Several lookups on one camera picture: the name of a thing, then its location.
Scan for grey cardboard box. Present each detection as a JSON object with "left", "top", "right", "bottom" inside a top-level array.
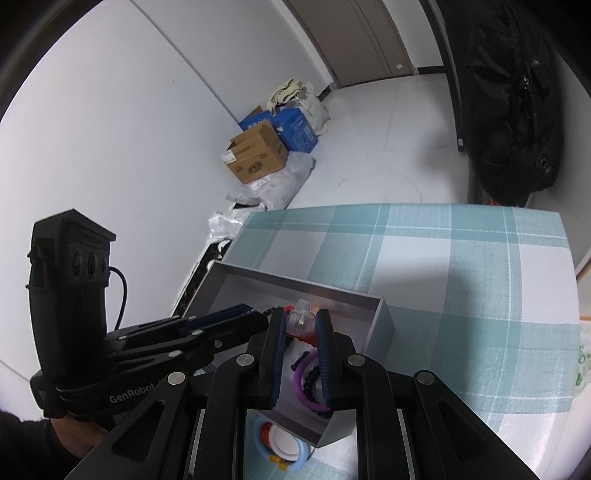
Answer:
[{"left": 184, "top": 262, "right": 394, "bottom": 447}]

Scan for white bag with cloths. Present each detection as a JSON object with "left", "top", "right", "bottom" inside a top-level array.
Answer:
[{"left": 266, "top": 79, "right": 331, "bottom": 136}]

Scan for purple plastic bangle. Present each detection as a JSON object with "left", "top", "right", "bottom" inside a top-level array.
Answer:
[{"left": 291, "top": 349, "right": 331, "bottom": 415}]

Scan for blue cardboard box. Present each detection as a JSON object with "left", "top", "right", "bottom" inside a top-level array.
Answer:
[{"left": 238, "top": 107, "right": 318, "bottom": 154}]

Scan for black hanging bag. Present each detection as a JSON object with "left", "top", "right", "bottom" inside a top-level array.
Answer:
[{"left": 438, "top": 1, "right": 564, "bottom": 207}]

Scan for black cable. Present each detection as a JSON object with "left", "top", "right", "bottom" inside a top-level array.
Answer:
[{"left": 108, "top": 265, "right": 129, "bottom": 331}]

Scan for pink orange hair clip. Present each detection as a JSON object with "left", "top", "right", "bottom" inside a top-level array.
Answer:
[{"left": 287, "top": 299, "right": 317, "bottom": 340}]

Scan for left hand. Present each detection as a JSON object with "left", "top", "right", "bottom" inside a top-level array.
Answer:
[{"left": 50, "top": 416, "right": 108, "bottom": 458}]

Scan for light blue plastic ring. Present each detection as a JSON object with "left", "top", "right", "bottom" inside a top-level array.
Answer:
[{"left": 251, "top": 416, "right": 310, "bottom": 474}]

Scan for brown cardboard box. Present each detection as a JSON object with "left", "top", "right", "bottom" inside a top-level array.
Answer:
[{"left": 221, "top": 121, "right": 287, "bottom": 184}]

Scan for black white sandals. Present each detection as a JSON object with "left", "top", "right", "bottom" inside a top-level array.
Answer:
[{"left": 195, "top": 239, "right": 231, "bottom": 276}]

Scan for red white round case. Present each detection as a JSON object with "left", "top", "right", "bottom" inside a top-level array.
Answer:
[{"left": 259, "top": 421, "right": 300, "bottom": 462}]

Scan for brown wooden door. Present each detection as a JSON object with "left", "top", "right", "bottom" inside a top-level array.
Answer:
[{"left": 284, "top": 0, "right": 417, "bottom": 88}]

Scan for white plastic bags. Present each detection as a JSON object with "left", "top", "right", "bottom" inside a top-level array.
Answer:
[{"left": 208, "top": 152, "right": 315, "bottom": 243}]

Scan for green printed plastic bag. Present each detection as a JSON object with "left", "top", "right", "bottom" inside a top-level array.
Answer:
[{"left": 574, "top": 344, "right": 591, "bottom": 396}]

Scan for teal plaid tablecloth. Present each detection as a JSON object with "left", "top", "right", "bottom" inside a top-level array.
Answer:
[{"left": 224, "top": 204, "right": 580, "bottom": 476}]

